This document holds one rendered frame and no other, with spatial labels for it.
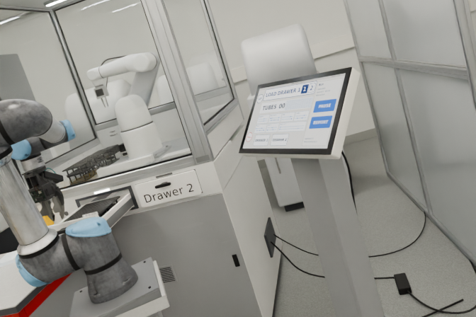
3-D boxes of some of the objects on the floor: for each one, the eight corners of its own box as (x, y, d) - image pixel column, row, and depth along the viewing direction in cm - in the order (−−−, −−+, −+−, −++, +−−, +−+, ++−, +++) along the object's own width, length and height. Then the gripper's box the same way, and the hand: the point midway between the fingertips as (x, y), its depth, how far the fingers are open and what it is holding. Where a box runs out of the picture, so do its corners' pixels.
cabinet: (275, 347, 210) (224, 191, 195) (84, 377, 232) (26, 238, 218) (287, 251, 301) (253, 139, 287) (149, 279, 324) (111, 177, 309)
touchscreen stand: (368, 426, 155) (289, 151, 137) (284, 372, 193) (212, 151, 174) (444, 342, 182) (386, 102, 164) (357, 308, 219) (302, 111, 201)
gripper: (14, 177, 162) (36, 230, 166) (40, 169, 160) (62, 223, 164) (28, 170, 170) (49, 221, 174) (53, 163, 168) (74, 214, 172)
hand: (58, 216), depth 172 cm, fingers open, 3 cm apart
